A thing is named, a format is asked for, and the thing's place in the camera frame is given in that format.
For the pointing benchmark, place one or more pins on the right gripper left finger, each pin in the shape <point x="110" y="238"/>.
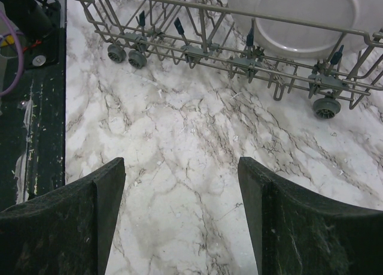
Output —
<point x="66" y="231"/>

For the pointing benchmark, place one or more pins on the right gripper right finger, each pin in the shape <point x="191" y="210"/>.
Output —
<point x="297" y="231"/>

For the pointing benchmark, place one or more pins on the blue rimmed white plate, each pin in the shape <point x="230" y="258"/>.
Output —
<point x="298" y="41"/>

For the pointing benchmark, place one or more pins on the black mounting base bar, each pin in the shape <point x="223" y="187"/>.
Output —
<point x="33" y="83"/>

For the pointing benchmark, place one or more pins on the grey wire dish rack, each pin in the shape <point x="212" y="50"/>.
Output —
<point x="203" y="32"/>

